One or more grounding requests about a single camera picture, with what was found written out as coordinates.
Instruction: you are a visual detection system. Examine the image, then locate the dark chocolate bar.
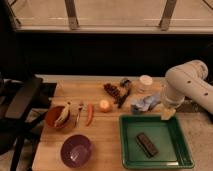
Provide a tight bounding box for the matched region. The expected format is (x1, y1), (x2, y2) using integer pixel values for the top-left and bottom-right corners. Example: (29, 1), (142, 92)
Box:
(136, 132), (158, 158)

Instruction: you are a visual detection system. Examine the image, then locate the metal fork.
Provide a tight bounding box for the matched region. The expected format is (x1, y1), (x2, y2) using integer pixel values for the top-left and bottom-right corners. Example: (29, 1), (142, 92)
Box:
(75, 102), (84, 126)

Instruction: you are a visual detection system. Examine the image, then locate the small orange fruit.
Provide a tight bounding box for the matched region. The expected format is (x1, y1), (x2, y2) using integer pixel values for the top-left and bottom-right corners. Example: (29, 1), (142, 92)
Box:
(99, 100), (112, 113)

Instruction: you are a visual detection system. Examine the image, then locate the green plastic tray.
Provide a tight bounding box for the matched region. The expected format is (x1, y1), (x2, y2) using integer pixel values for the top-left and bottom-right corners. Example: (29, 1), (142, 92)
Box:
(119, 115), (194, 169)

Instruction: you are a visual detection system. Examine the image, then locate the peeled yellow banana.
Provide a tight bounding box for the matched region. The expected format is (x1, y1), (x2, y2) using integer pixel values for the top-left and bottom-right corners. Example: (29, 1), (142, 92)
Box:
(54, 102), (71, 127)

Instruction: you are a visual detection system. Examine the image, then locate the small dark round object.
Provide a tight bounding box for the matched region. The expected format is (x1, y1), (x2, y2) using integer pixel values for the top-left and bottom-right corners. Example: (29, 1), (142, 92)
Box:
(120, 78), (131, 88)

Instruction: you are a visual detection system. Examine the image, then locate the red chili pepper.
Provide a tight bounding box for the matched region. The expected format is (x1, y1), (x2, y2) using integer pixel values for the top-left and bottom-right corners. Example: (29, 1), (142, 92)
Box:
(86, 104), (94, 126)

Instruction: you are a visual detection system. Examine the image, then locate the blue crumpled cloth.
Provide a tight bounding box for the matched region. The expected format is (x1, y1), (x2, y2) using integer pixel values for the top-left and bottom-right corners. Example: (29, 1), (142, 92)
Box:
(131, 93), (161, 114)

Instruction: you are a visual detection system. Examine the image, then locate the black office chair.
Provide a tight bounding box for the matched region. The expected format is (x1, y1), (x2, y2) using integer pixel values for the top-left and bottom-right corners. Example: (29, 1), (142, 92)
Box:
(0, 77), (57, 171)

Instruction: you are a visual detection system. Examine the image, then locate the white plastic cup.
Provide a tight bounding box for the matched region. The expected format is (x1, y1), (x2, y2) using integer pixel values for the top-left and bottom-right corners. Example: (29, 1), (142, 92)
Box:
(138, 75), (153, 92)

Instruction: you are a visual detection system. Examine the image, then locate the purple bowl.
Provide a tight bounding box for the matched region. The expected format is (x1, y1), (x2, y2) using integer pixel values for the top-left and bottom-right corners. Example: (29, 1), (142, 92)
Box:
(60, 134), (92, 168)

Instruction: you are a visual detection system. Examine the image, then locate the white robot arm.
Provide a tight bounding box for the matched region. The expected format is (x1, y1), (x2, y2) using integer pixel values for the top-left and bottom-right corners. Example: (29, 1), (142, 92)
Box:
(160, 60), (213, 117)

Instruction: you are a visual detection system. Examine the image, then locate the orange bowl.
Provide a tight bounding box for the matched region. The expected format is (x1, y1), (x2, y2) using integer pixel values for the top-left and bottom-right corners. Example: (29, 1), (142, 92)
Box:
(45, 106), (71, 130)

